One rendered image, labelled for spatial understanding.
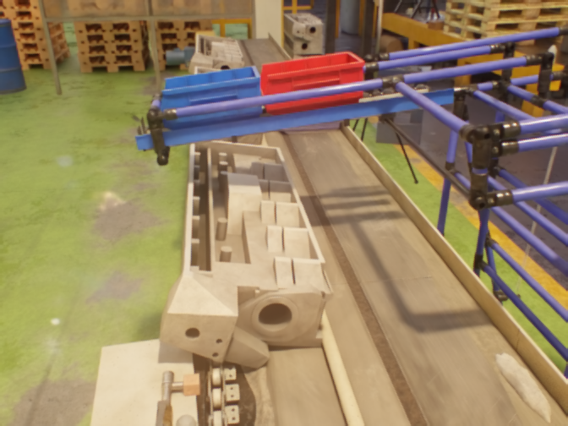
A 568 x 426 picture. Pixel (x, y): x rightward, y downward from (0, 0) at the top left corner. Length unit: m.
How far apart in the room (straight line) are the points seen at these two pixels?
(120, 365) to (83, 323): 1.54
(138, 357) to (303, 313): 0.41
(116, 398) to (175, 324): 0.20
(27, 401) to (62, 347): 0.32
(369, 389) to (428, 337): 0.25
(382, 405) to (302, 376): 0.19
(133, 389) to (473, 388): 0.77
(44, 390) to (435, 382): 1.71
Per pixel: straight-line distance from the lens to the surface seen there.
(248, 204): 1.66
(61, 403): 2.48
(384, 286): 1.64
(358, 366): 1.36
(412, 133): 5.13
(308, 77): 1.58
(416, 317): 1.54
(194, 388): 1.21
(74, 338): 2.78
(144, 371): 1.30
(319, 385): 1.30
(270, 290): 1.27
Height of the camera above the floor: 1.66
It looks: 26 degrees down
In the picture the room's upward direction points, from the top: 1 degrees counter-clockwise
